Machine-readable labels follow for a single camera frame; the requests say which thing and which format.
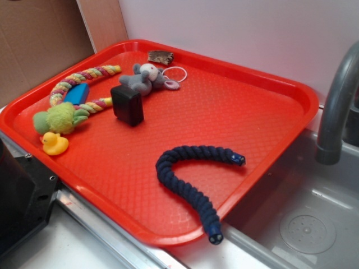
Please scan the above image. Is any red plastic tray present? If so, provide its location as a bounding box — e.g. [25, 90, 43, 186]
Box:
[1, 40, 319, 247]

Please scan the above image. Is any black rectangular box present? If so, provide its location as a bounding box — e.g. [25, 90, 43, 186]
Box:
[111, 85, 144, 127]

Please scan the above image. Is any grey plush mouse toy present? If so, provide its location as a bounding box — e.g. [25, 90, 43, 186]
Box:
[119, 63, 187, 96]

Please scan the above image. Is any brown bark piece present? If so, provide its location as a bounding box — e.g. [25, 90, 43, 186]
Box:
[148, 50, 174, 66]

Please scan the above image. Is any blue plastic block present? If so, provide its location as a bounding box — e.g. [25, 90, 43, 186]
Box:
[64, 83, 89, 105]

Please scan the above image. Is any green plush toy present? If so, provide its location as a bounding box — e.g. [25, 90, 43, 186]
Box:
[33, 102, 90, 135]

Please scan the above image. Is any yellow rubber duck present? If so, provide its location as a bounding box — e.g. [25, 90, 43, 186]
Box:
[42, 132, 69, 156]

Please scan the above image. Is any grey plastic sink basin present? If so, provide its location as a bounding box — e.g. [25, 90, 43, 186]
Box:
[221, 131, 359, 269]

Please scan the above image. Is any grey faucet spout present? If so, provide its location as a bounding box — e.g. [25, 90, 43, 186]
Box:
[315, 42, 358, 165]

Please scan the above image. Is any brown cardboard panel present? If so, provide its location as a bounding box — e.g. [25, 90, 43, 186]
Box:
[1, 1, 94, 106]

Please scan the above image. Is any dark blue braided rope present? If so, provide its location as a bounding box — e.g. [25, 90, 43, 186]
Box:
[155, 145, 246, 245]

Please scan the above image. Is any multicolour pastel braided rope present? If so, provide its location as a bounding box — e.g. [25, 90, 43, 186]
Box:
[49, 64, 122, 114]

